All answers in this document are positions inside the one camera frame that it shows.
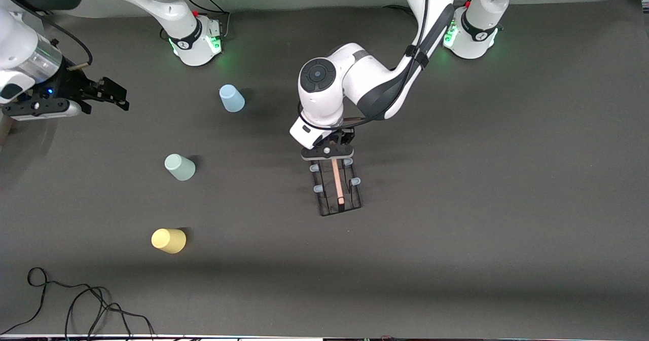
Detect black wire cup holder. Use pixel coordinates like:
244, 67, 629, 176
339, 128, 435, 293
309, 158, 363, 217

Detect pale green plastic cup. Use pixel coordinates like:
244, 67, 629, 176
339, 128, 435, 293
164, 154, 196, 181

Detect yellow plastic cup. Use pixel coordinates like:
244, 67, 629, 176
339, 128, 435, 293
151, 228, 187, 254

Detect light blue plastic cup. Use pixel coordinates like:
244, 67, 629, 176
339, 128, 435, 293
219, 84, 245, 113

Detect dark grey table mat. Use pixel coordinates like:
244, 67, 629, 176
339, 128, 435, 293
0, 0, 649, 337

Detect loose black cable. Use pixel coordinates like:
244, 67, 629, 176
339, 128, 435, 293
0, 267, 158, 339

